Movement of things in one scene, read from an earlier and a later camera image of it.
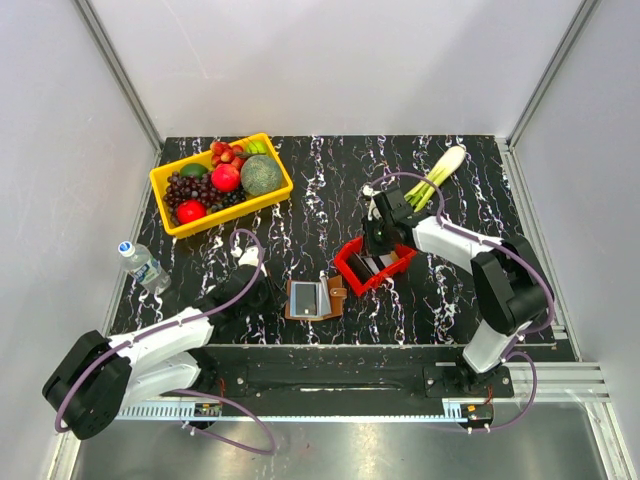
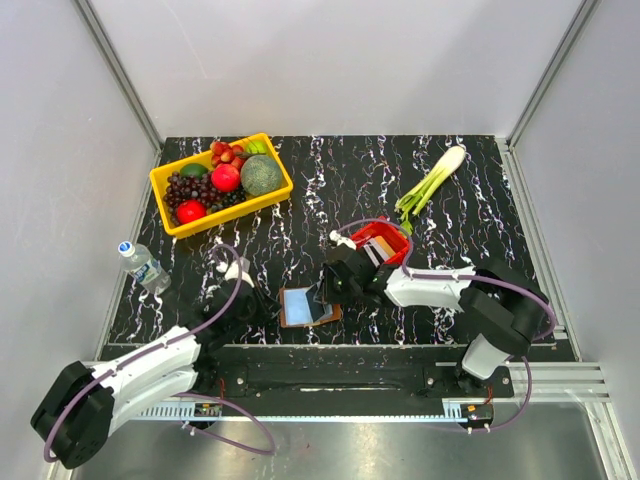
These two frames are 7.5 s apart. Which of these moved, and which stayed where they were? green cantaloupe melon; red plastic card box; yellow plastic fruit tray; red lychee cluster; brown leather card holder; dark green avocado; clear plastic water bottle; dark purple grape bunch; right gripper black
Moved: right gripper black; brown leather card holder; red plastic card box
Stayed: green cantaloupe melon; dark green avocado; clear plastic water bottle; dark purple grape bunch; red lychee cluster; yellow plastic fruit tray
